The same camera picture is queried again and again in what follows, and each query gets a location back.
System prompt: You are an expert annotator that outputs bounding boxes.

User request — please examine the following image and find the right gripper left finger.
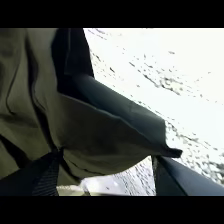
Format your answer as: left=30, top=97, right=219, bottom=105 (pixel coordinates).
left=0, top=149, right=65, bottom=197

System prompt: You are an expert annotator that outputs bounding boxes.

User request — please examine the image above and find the dark green garment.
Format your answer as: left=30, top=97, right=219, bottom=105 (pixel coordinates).
left=0, top=27, right=184, bottom=188

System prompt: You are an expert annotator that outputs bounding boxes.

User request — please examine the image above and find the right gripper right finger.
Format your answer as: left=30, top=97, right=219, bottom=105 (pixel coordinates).
left=151, top=154, right=224, bottom=197

